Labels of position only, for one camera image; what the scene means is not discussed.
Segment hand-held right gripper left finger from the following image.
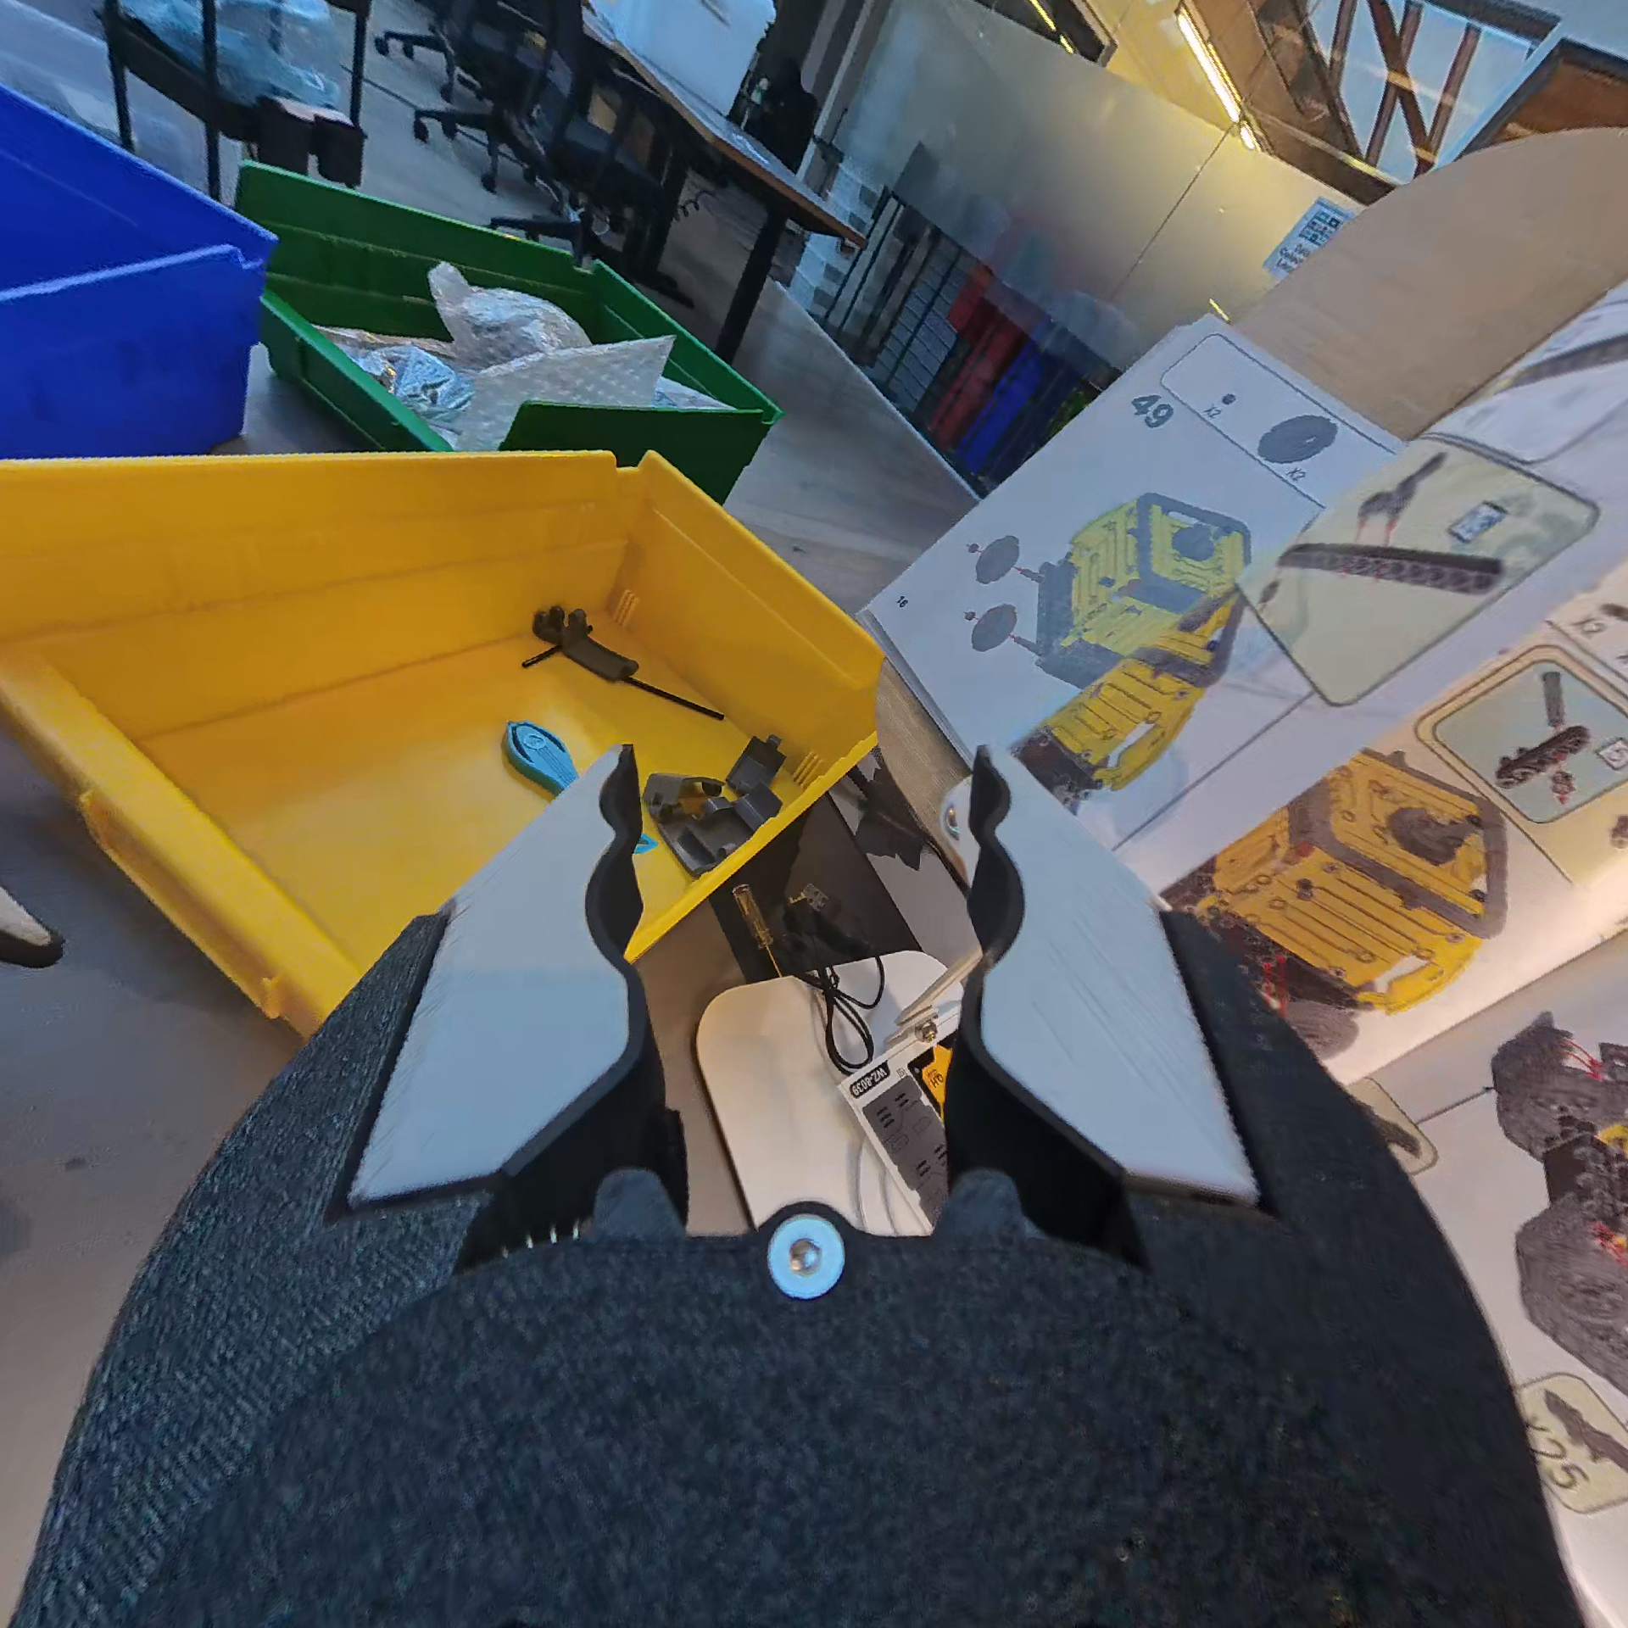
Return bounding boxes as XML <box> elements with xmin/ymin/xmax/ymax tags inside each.
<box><xmin>349</xmin><ymin>744</ymin><xmax>692</xmax><ymax>1244</ymax></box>

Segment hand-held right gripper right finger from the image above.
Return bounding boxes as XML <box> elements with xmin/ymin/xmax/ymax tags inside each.
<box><xmin>942</xmin><ymin>746</ymin><xmax>1261</xmax><ymax>1244</ymax></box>

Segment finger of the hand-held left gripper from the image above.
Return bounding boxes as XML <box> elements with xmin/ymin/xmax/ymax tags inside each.
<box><xmin>0</xmin><ymin>884</ymin><xmax>68</xmax><ymax>971</ymax></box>

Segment instruction manual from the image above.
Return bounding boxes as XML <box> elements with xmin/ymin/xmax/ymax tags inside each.
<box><xmin>864</xmin><ymin>285</ymin><xmax>1628</xmax><ymax>1628</ymax></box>

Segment pale grey desk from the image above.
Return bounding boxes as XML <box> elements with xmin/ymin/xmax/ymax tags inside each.
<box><xmin>0</xmin><ymin>343</ymin><xmax>980</xmax><ymax>1401</ymax></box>

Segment background wooden desk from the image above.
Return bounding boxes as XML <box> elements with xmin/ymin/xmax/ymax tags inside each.
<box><xmin>585</xmin><ymin>0</ymin><xmax>866</xmax><ymax>364</ymax></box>

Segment sticker sheet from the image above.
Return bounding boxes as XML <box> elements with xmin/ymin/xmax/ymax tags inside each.
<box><xmin>833</xmin><ymin>1027</ymin><xmax>957</xmax><ymax>1235</ymax></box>

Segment small yellow screwdriver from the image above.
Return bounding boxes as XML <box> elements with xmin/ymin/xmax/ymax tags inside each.
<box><xmin>730</xmin><ymin>882</ymin><xmax>787</xmax><ymax>981</ymax></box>

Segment teal brick part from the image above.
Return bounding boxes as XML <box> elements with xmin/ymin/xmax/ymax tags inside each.
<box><xmin>502</xmin><ymin>719</ymin><xmax>659</xmax><ymax>857</ymax></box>

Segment grey brick part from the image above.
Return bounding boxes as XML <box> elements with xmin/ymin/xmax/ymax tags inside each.
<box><xmin>639</xmin><ymin>733</ymin><xmax>789</xmax><ymax>880</ymax></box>

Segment large yellow storage bin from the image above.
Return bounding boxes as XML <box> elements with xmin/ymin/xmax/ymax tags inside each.
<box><xmin>0</xmin><ymin>452</ymin><xmax>885</xmax><ymax>1039</ymax></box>

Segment black brick axle tool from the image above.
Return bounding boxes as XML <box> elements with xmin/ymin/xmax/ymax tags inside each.
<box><xmin>519</xmin><ymin>605</ymin><xmax>728</xmax><ymax>727</ymax></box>

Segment blue storage bin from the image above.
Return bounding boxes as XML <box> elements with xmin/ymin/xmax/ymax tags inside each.
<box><xmin>0</xmin><ymin>81</ymin><xmax>279</xmax><ymax>461</ymax></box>

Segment white plastic bags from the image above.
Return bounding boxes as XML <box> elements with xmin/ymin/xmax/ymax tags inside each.
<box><xmin>318</xmin><ymin>260</ymin><xmax>732</xmax><ymax>453</ymax></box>

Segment stack of coloured storage bins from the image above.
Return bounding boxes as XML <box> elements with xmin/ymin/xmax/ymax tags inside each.
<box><xmin>814</xmin><ymin>190</ymin><xmax>1108</xmax><ymax>490</ymax></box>

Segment green storage bin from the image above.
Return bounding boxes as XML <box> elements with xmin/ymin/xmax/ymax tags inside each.
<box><xmin>234</xmin><ymin>161</ymin><xmax>783</xmax><ymax>506</ymax></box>

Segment rounded wooden board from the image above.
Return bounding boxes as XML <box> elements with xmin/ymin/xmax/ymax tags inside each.
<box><xmin>1240</xmin><ymin>128</ymin><xmax>1628</xmax><ymax>440</ymax></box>

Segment black office chair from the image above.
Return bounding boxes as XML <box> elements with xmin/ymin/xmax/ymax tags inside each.
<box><xmin>374</xmin><ymin>0</ymin><xmax>599</xmax><ymax>196</ymax></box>

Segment black cable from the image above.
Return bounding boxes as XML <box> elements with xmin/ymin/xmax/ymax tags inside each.
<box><xmin>763</xmin><ymin>884</ymin><xmax>895</xmax><ymax>1078</ymax></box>

